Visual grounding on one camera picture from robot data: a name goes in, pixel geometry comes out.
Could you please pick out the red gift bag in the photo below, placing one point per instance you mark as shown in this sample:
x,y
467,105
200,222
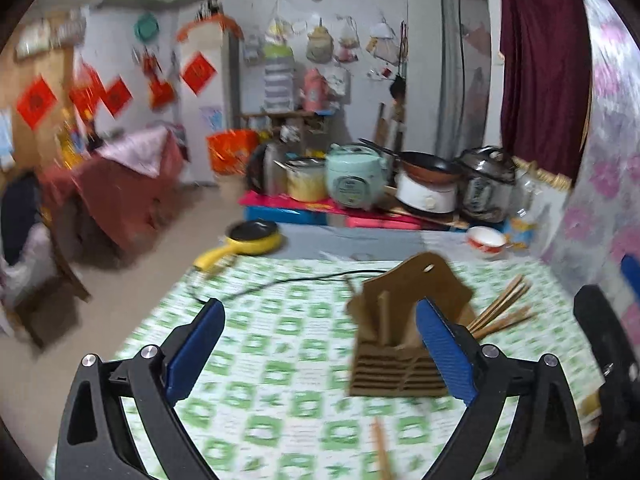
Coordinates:
x,y
229,150

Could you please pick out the pink thermos jug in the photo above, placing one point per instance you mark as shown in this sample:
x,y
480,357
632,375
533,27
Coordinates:
x,y
315,91

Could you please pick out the red white bowl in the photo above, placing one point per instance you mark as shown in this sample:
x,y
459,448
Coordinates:
x,y
486,242

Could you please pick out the brown wooden utensil holder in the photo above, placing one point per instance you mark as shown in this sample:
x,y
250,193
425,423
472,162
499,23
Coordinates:
x,y
404,369

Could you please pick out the red cloth covered table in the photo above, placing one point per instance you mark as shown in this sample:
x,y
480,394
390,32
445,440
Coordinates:
x,y
124,186

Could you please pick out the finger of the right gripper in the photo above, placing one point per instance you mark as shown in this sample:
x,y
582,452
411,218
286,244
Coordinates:
x,y
630,268
617,437

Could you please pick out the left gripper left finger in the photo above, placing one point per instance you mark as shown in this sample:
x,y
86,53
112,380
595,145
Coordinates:
x,y
95,440

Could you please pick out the red diamond paper decoration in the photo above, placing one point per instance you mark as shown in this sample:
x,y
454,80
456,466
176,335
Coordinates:
x,y
35,102

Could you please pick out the wooden chopstick four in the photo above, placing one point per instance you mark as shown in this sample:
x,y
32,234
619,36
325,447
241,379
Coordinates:
x,y
386,471

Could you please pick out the black silver pressure cooker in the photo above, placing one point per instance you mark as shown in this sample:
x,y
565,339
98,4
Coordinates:
x,y
488,180

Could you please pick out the yellow enamel pot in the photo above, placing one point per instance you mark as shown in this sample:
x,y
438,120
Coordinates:
x,y
306,179

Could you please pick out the mint green rice cooker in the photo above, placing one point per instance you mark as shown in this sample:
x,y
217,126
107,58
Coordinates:
x,y
355,175

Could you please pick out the white plastic drawer unit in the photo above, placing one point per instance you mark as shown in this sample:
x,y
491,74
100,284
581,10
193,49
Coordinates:
x,y
279,84

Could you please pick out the clear plastic bottle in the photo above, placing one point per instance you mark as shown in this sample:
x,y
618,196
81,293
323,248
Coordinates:
x,y
522,223

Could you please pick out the steel electric kettle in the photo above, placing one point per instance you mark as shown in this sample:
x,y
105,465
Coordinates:
x,y
264,172

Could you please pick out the wooden chopstick two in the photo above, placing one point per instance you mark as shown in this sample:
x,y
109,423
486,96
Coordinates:
x,y
508,291

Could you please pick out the wooden chair with clothes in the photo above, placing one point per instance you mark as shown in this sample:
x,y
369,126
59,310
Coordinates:
x,y
32,262

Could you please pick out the dark red curtain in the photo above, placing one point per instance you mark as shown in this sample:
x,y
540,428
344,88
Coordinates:
x,y
546,82

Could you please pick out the yellow electric frying pan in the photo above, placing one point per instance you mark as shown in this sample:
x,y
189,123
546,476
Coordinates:
x,y
248,238

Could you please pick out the wooden chopstick three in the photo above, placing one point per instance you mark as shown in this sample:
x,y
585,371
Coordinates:
x,y
515,318

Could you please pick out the white refrigerator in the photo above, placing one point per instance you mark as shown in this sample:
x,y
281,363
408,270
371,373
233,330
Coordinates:
x,y
209,93

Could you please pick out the floral pink wall covering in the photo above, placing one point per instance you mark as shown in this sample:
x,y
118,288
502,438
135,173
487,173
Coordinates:
x,y
600,223

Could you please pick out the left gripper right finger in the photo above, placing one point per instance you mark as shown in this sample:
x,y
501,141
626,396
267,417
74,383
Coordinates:
x,y
544,440

